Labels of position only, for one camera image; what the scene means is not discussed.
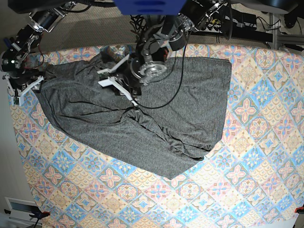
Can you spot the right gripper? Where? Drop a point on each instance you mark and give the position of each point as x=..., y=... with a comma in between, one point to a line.
x=19, y=87

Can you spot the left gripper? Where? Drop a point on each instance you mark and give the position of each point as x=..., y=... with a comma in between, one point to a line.
x=117, y=80

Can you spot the grey t-shirt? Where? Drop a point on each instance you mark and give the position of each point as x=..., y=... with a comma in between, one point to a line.
x=180, y=120

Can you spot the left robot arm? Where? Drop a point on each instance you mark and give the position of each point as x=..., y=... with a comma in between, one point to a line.
x=168, y=26

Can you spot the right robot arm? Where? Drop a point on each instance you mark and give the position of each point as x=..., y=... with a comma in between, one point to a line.
x=19, y=77

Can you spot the red black clamp lower left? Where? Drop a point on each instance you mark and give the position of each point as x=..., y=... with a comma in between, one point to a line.
x=35, y=215

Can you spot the patterned tablecloth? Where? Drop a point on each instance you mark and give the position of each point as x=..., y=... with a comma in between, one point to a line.
x=254, y=176

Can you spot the red clamp lower right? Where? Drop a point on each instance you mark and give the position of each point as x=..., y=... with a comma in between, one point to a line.
x=299, y=210

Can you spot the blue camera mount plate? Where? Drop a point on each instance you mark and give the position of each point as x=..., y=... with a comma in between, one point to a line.
x=149, y=7

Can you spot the white wall vent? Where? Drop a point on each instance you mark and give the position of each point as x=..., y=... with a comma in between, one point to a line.
x=20, y=209

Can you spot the aluminium frame post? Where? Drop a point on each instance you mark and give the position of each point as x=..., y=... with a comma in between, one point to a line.
x=282, y=36

